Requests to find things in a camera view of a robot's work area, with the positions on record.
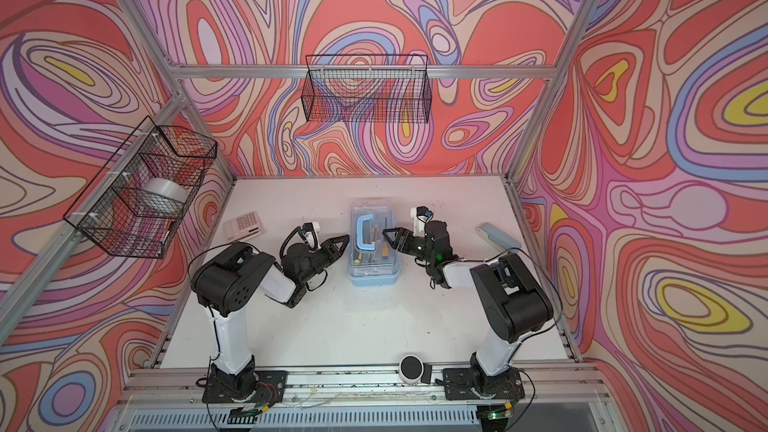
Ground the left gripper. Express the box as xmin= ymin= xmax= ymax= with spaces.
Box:
xmin=297 ymin=238 xmax=352 ymax=289

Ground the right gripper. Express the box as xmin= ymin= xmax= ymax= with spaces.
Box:
xmin=381 ymin=228 xmax=434 ymax=264

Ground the clear toolbox lid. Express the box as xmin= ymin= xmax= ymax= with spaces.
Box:
xmin=348 ymin=200 xmax=399 ymax=265

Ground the light blue plastic toolbox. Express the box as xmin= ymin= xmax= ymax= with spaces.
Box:
xmin=348 ymin=252 xmax=401 ymax=287

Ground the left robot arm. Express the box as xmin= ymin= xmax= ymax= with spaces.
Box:
xmin=190 ymin=222 xmax=350 ymax=412

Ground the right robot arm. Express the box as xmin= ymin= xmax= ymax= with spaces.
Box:
xmin=383 ymin=221 xmax=554 ymax=404

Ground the grey blue stapler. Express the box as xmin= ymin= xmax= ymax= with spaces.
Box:
xmin=476 ymin=223 xmax=521 ymax=252

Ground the round black white knob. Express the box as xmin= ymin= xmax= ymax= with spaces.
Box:
xmin=398 ymin=354 xmax=425 ymax=386

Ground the white tape roll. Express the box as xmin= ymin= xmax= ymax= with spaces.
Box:
xmin=140 ymin=177 xmax=189 ymax=217

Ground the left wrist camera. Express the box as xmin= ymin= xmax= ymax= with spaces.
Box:
xmin=300 ymin=222 xmax=320 ymax=250

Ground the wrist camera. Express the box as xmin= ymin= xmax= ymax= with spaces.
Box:
xmin=300 ymin=222 xmax=320 ymax=250
xmin=410 ymin=206 xmax=434 ymax=235

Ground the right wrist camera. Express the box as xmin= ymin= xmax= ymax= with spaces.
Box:
xmin=410 ymin=206 xmax=434 ymax=235

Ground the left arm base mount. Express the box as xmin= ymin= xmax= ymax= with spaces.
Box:
xmin=202 ymin=366 xmax=288 ymax=406

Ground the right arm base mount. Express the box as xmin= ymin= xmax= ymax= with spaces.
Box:
xmin=441 ymin=366 xmax=526 ymax=404

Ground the back black wire basket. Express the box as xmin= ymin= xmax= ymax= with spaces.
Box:
xmin=301 ymin=53 xmax=432 ymax=124

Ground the black wire basket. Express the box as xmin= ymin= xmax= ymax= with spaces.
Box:
xmin=301 ymin=53 xmax=432 ymax=124
xmin=63 ymin=117 xmax=218 ymax=259

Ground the left black wire basket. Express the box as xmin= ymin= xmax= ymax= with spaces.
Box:
xmin=63 ymin=117 xmax=218 ymax=259

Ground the aluminium front rail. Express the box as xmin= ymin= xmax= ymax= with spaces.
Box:
xmin=118 ymin=361 xmax=613 ymax=407

